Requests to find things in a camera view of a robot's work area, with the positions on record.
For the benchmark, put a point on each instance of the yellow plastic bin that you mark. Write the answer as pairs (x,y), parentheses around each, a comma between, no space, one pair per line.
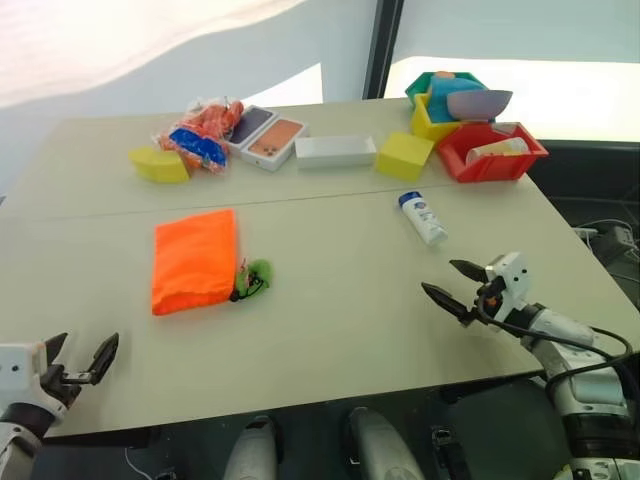
(425,122)

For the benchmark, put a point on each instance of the cyan plastic container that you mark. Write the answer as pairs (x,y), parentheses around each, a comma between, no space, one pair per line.
(440,100)

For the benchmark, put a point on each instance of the grey rounded leg cover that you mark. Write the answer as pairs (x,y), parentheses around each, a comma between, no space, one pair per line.
(382,447)
(252,450)

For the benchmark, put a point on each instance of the purple phone box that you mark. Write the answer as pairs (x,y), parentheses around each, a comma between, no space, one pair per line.
(250,125)

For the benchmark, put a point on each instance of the paper cup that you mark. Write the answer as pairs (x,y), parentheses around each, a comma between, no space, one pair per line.
(497,149)

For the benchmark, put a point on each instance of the yellow wedge block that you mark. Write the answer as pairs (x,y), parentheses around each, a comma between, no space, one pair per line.
(157,165)

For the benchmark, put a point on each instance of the grey power adapter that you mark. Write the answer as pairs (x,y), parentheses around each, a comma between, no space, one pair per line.
(614,234)

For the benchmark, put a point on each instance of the blue packet in net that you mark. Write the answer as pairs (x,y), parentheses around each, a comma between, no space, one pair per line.
(197,146)

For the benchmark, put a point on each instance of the dark window pillar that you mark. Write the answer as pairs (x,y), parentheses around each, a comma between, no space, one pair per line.
(381,47)

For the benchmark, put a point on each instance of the white lotion bottle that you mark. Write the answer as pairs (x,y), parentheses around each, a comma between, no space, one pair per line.
(425,217)

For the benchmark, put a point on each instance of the grey card in bin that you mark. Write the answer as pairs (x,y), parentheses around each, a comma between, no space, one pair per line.
(506,129)

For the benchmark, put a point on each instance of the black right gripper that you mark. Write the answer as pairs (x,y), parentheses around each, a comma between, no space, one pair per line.
(490,297)

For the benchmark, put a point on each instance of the pink phone box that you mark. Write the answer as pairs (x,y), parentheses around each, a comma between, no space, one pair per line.
(272,142)

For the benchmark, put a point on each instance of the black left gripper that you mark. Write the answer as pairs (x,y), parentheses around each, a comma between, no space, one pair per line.
(60,382)

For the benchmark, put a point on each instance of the white power strip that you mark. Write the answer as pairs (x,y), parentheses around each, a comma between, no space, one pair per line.
(586,232)

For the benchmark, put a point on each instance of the orange blue snack bags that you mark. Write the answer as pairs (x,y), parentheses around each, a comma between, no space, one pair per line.
(212,117)

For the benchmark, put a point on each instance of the purple bowl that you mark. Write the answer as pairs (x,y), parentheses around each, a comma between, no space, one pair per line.
(477,106)

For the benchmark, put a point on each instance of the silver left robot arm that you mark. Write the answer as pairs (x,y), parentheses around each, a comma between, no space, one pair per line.
(20,425)

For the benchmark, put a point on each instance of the red plastic bin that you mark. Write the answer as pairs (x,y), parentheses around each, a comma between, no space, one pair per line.
(487,167)

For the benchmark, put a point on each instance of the green plastic bin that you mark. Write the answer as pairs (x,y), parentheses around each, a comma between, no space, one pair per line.
(415,87)

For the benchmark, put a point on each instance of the white open cardboard tray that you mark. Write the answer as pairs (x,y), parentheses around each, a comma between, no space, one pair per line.
(335,152)

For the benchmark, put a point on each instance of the yellow cube box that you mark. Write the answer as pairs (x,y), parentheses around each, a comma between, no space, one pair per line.
(402,157)

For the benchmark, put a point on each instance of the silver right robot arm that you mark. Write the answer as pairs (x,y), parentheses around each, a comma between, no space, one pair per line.
(590,380)

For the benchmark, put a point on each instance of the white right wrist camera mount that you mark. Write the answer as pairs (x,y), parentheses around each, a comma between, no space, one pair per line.
(512,280)

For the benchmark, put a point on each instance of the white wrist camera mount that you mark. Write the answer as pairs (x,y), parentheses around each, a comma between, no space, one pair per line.
(512,280)
(17,362)

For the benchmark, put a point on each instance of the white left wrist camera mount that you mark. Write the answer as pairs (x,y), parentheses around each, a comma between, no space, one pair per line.
(17,362)

